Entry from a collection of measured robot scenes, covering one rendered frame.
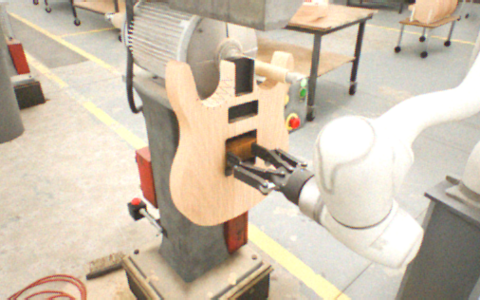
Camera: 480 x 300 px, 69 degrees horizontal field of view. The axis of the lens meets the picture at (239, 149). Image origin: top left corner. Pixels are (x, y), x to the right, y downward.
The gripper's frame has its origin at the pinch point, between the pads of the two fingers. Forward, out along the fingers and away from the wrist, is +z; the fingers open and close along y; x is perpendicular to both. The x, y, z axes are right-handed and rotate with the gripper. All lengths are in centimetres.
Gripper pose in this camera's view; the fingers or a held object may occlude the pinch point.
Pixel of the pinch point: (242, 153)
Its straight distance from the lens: 83.3
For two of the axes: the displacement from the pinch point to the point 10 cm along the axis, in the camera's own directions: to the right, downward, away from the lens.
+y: 7.5, -3.1, 5.8
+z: -6.6, -3.7, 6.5
